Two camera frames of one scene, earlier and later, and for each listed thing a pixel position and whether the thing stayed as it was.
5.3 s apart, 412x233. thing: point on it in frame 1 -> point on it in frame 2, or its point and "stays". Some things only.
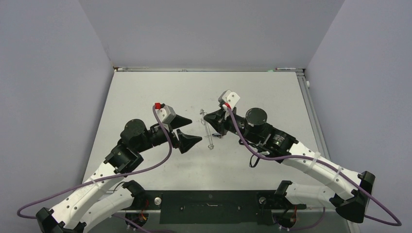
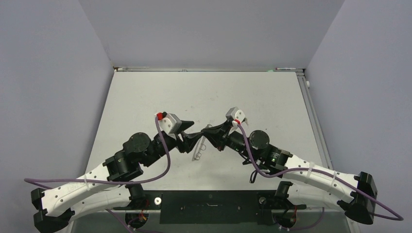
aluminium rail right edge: x=320 y=142 stays
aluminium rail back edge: x=133 y=69 stays
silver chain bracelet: x=203 y=112 -> x=197 y=154
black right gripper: x=218 y=119 -> x=219 y=140
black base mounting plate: x=213 y=207 stays
